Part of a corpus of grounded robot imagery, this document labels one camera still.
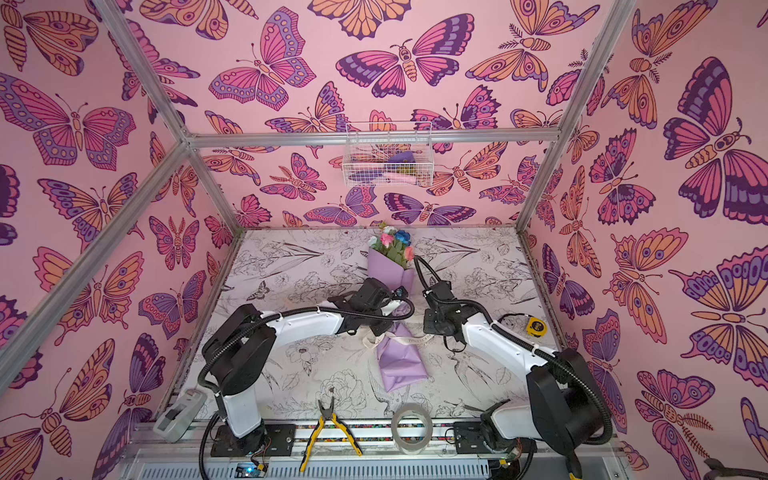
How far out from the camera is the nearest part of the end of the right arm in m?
0.62

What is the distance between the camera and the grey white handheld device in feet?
2.44

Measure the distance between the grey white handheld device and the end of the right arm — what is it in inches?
25.4
